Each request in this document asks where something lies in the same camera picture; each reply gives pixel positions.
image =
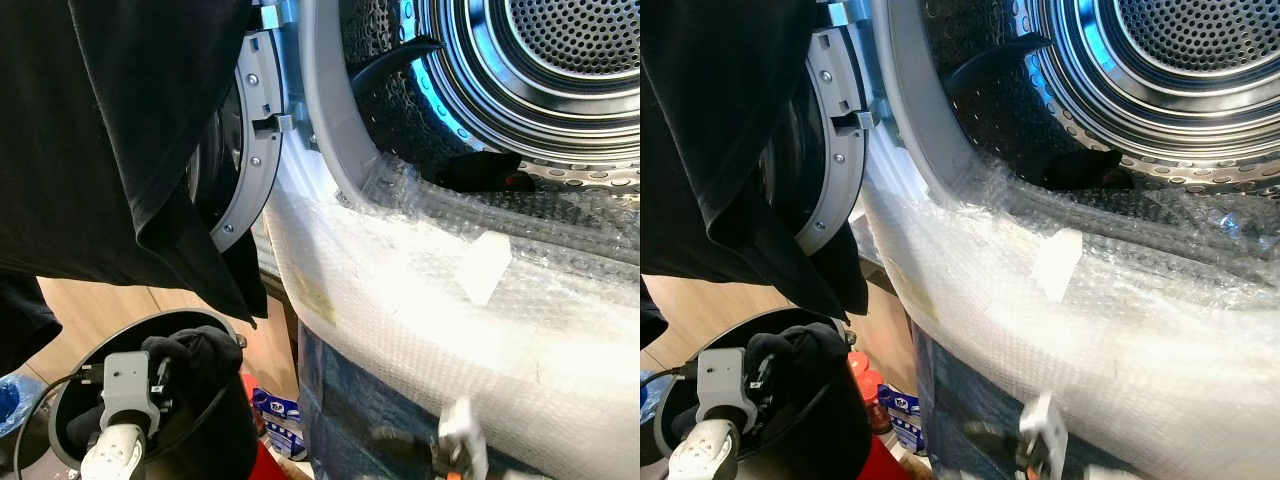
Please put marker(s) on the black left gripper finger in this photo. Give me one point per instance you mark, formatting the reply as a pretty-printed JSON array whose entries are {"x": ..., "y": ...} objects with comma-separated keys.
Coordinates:
[
  {"x": 175, "y": 347},
  {"x": 212, "y": 372},
  {"x": 780, "y": 342},
  {"x": 822, "y": 366}
]

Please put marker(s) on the white washing machine steel drum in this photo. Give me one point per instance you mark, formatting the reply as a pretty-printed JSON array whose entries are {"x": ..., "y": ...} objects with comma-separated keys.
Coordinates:
[
  {"x": 560, "y": 90},
  {"x": 1190, "y": 90}
]

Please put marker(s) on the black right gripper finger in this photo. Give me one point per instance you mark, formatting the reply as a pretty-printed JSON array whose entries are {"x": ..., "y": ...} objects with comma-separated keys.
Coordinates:
[
  {"x": 400, "y": 442},
  {"x": 988, "y": 438}
]

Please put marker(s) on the blue protective film cover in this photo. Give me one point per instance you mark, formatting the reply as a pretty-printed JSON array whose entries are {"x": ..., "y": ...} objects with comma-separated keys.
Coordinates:
[
  {"x": 960, "y": 420},
  {"x": 350, "y": 420}
]

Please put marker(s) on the clear bubble wrap sheet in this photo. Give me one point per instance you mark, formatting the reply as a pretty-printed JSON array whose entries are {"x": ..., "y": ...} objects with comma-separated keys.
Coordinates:
[
  {"x": 1130, "y": 340},
  {"x": 420, "y": 330}
]

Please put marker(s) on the small black garment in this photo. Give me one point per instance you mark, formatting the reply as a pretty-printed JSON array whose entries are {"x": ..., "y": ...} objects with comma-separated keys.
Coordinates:
[
  {"x": 1085, "y": 170},
  {"x": 480, "y": 172}
]

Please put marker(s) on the black round laundry basket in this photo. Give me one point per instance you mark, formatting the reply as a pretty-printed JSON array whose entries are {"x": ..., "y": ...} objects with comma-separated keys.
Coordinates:
[
  {"x": 820, "y": 440},
  {"x": 215, "y": 440}
]

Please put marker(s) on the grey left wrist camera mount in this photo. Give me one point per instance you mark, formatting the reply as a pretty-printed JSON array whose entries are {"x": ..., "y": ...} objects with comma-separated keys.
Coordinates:
[
  {"x": 128, "y": 385},
  {"x": 725, "y": 385}
]

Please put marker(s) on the black drum paddle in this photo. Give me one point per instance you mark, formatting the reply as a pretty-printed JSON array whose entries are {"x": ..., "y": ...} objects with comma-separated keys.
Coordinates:
[
  {"x": 385, "y": 65},
  {"x": 985, "y": 65}
]

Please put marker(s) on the red capped bottle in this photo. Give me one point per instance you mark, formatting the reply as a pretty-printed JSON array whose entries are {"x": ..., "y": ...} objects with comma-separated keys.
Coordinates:
[
  {"x": 250, "y": 388},
  {"x": 866, "y": 385}
]

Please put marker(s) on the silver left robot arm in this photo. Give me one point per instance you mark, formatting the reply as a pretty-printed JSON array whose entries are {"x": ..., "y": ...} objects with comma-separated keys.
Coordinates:
[
  {"x": 115, "y": 455},
  {"x": 705, "y": 455}
]

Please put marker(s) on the blue plastic object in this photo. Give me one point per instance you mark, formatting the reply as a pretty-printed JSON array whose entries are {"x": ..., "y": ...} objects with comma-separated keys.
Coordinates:
[
  {"x": 18, "y": 400},
  {"x": 648, "y": 395}
]

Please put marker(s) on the red plastic object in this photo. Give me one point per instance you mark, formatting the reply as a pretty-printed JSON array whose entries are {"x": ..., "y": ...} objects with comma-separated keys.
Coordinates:
[
  {"x": 882, "y": 462},
  {"x": 275, "y": 465}
]

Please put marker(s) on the black hanging garment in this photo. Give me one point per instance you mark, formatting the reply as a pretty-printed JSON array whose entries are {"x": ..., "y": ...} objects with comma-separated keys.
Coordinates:
[
  {"x": 90, "y": 130},
  {"x": 710, "y": 110}
]

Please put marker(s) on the blue and white package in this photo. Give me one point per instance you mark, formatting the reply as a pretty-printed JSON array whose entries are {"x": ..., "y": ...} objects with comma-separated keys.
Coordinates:
[
  {"x": 903, "y": 415},
  {"x": 280, "y": 420}
]

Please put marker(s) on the white tape piece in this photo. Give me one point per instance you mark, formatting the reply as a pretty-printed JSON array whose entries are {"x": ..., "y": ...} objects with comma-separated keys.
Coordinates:
[
  {"x": 485, "y": 268},
  {"x": 1058, "y": 263}
]

